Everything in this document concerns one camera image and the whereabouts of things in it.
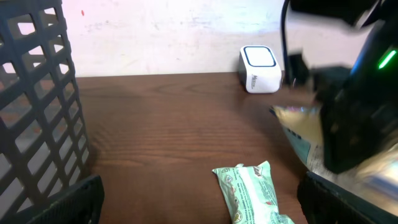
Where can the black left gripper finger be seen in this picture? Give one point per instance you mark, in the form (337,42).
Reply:
(81,203)

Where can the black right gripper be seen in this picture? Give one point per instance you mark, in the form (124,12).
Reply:
(358,120)

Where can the orange yellow snack bag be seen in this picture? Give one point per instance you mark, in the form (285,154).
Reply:
(374,180)

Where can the teal wet wipes pack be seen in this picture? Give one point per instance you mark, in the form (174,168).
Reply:
(249,194)

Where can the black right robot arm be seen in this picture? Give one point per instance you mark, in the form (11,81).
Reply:
(379,50)

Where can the grey plastic mesh basket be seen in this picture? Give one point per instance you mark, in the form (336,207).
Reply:
(44,146)

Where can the white barcode scanner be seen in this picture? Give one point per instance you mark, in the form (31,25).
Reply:
(258,69)

